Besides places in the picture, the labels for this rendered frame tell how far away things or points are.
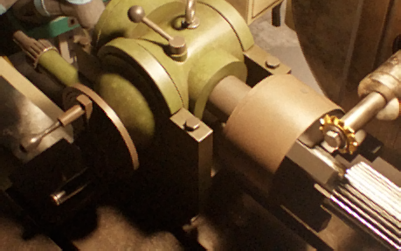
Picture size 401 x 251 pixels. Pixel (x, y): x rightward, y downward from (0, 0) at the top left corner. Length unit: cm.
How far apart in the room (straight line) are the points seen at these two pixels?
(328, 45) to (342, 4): 11
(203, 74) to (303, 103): 18
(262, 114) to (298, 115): 5
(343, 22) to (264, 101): 25
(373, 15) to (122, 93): 43
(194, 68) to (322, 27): 26
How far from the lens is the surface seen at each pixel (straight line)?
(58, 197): 129
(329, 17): 134
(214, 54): 125
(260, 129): 113
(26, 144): 115
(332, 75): 141
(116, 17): 131
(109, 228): 136
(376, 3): 123
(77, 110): 118
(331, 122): 110
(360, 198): 113
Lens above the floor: 216
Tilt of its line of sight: 50 degrees down
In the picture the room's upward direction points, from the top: straight up
